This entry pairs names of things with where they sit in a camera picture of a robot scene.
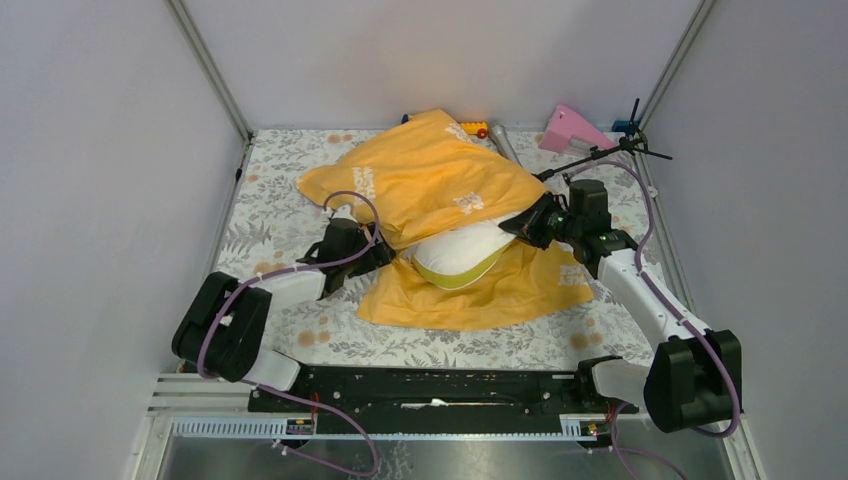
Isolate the pink plastic wedge block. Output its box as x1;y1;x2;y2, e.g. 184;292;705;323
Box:
538;104;617;153

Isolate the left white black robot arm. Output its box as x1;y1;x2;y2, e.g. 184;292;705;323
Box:
171;218;396;411

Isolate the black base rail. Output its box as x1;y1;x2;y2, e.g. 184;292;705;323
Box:
248;364;619;437

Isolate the white pillow with yellow edge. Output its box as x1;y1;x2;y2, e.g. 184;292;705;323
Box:
401;211;520;291

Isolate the yellow Mickey Mouse pillowcase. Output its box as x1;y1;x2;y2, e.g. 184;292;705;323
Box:
297;110;593;331

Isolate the grey metal cylinder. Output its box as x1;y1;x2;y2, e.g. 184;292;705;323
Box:
488;124;521;165

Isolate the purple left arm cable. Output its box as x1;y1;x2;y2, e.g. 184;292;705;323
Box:
195;190;383;478

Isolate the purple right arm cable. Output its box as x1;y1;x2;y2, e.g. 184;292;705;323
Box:
564;157;742;480

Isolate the blue clamp block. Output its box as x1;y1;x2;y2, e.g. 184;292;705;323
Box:
611;119;640;137

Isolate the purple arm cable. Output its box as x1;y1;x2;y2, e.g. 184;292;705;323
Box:
564;157;742;480
195;190;383;478

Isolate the black tripod stand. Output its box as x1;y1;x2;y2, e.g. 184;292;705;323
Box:
534;98;673;181

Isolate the orange toy wagon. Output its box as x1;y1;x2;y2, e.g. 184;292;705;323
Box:
459;122;489;139

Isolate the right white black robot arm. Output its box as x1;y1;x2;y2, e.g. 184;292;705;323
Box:
499;180;742;438

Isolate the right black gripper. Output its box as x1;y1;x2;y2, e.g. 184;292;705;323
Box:
499;191;582;251

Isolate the floral patterned table mat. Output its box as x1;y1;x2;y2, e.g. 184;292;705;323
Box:
217;130;653;370

